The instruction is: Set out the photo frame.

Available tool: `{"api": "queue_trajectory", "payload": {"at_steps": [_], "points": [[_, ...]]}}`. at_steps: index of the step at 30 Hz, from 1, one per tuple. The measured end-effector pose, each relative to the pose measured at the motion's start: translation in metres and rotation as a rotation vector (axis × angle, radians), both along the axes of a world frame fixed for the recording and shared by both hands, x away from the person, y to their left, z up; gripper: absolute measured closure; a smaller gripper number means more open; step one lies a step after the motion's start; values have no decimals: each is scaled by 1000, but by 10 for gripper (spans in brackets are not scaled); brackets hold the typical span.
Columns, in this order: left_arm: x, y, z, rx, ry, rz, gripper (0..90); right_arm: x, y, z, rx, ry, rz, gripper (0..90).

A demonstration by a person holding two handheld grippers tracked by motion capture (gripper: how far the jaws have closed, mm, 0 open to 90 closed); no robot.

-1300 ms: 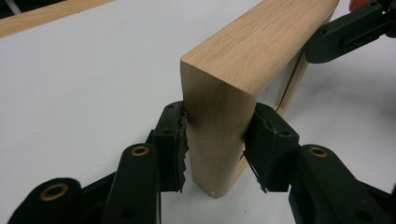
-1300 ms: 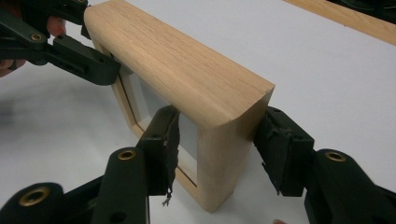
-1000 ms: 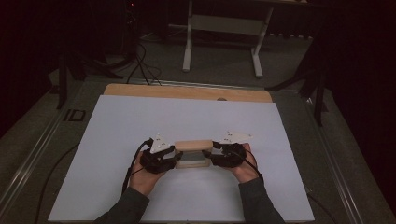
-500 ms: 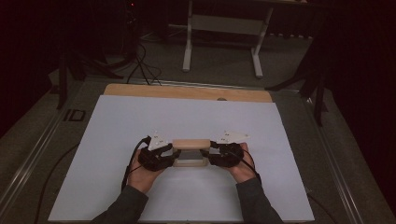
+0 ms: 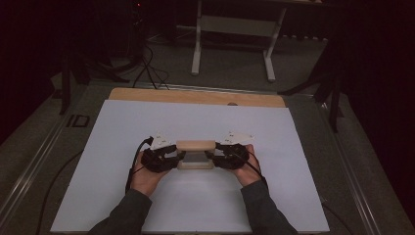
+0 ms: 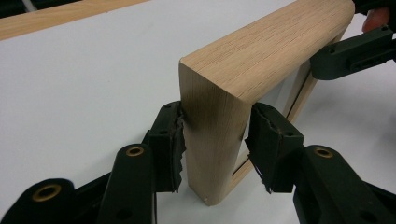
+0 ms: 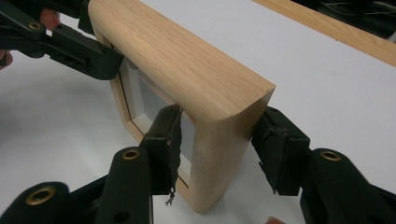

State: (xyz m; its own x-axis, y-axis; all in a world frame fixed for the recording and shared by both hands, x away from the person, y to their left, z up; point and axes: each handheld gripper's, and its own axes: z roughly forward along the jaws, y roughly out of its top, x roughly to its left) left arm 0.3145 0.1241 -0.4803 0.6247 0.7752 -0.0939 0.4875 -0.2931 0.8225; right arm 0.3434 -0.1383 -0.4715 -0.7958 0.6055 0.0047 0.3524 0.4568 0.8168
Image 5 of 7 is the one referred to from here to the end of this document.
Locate wooden photo frame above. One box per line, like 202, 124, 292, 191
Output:
175, 140, 217, 170

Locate white metal stand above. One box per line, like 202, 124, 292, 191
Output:
190, 0, 288, 82

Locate person's left hand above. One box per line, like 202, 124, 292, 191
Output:
130, 152, 170, 197

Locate person's right hand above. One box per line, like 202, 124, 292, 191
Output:
232, 145, 262, 187

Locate black floor cable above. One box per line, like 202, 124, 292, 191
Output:
34, 150, 84, 235
321, 202, 355, 235

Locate black rectangular floor plate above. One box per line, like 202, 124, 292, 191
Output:
67, 114, 91, 128

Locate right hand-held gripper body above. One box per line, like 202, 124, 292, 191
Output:
219, 131, 254, 170

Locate dark equipment tower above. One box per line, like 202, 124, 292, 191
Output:
125, 0, 148, 63

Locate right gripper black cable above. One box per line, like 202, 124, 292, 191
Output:
241, 148, 270, 192

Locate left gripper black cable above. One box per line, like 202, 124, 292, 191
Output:
125, 136, 155, 194

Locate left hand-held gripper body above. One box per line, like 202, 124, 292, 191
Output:
140, 131, 177, 173

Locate white table mat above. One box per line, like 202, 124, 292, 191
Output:
50, 99, 331, 233

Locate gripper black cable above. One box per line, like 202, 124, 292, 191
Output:
125, 136, 155, 194
241, 148, 270, 192

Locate aluminium floor rail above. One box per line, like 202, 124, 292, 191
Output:
314, 94, 383, 235
0, 84, 86, 226

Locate black tripod stand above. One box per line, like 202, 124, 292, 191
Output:
278, 42, 346, 133
58, 48, 130, 116

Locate bundle of black cables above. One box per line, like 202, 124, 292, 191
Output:
131, 42, 170, 91

